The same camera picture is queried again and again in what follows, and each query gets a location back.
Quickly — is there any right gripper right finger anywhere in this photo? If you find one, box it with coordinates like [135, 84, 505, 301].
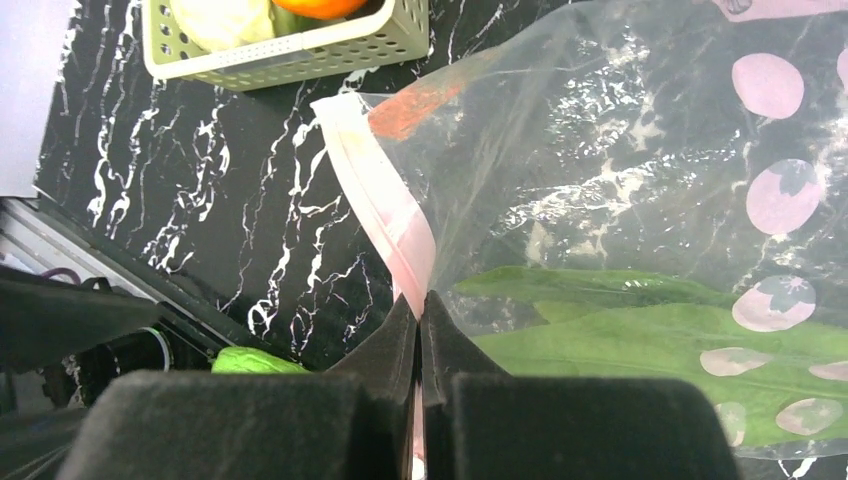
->
[419, 292, 740, 479]

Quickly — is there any clear zip top bag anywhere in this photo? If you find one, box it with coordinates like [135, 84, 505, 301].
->
[313, 1, 847, 460]

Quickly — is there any orange toy fruit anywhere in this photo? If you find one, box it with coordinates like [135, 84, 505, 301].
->
[273, 0, 367, 20]

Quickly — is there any green plastic basket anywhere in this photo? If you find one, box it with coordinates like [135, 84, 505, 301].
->
[141, 1, 430, 92]

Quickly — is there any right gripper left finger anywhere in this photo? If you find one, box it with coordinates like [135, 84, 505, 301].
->
[58, 300, 418, 479]

